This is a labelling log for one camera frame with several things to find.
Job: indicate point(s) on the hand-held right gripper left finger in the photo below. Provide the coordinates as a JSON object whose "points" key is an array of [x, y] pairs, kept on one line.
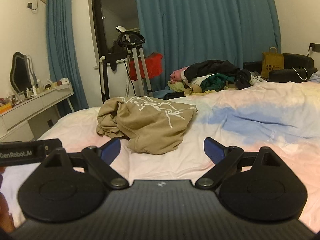
{"points": [[112, 148]]}

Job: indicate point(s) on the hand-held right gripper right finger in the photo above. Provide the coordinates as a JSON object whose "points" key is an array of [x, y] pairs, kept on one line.
{"points": [[212, 150]]}

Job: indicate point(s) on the tan printed t-shirt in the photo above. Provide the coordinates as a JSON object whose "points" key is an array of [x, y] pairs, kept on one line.
{"points": [[150, 122]]}

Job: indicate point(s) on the pastel tie-dye duvet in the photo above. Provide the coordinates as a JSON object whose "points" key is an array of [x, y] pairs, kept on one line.
{"points": [[250, 120]]}

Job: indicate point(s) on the white vanity desk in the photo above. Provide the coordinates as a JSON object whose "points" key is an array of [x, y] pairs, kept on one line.
{"points": [[30, 105]]}

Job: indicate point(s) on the group of cosmetics bottles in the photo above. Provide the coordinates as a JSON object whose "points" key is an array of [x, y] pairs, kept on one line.
{"points": [[35, 89]]}

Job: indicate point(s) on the green garment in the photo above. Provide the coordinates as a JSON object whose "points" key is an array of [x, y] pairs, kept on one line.
{"points": [[215, 82]]}

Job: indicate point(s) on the pale yellow cloth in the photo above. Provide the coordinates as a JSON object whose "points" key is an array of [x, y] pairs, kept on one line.
{"points": [[176, 87]]}

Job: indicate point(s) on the dark grey garment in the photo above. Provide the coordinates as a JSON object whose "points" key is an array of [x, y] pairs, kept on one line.
{"points": [[243, 78]]}

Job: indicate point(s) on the wavy black vanity mirror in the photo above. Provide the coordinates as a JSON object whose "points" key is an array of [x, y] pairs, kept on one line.
{"points": [[21, 72]]}

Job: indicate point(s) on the black garment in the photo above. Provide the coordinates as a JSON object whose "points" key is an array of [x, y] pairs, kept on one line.
{"points": [[210, 67]]}

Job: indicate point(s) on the pink cloth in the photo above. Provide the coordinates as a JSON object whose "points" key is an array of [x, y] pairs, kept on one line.
{"points": [[177, 74]]}

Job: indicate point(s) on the red cloth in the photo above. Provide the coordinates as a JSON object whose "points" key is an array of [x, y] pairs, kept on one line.
{"points": [[152, 65]]}

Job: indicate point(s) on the silver folding exercise machine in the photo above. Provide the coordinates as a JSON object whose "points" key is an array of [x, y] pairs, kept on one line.
{"points": [[136, 55]]}

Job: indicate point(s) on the yellow paper bag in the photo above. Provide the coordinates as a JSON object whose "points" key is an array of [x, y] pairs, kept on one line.
{"points": [[272, 62]]}

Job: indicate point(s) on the narrow blue curtain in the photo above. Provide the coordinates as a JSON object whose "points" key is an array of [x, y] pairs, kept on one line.
{"points": [[60, 42]]}

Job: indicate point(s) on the black headboard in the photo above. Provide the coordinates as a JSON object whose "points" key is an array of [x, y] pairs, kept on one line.
{"points": [[297, 60]]}

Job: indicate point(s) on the wide blue curtain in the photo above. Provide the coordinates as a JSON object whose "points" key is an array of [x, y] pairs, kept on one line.
{"points": [[200, 17]]}

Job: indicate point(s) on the dark framed window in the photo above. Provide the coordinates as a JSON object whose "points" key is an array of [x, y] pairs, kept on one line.
{"points": [[115, 5]]}

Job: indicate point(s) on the black and white frame stand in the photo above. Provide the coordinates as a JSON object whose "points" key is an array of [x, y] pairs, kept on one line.
{"points": [[103, 75]]}

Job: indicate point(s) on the wall socket with plug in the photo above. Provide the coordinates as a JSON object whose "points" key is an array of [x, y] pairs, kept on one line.
{"points": [[30, 5]]}

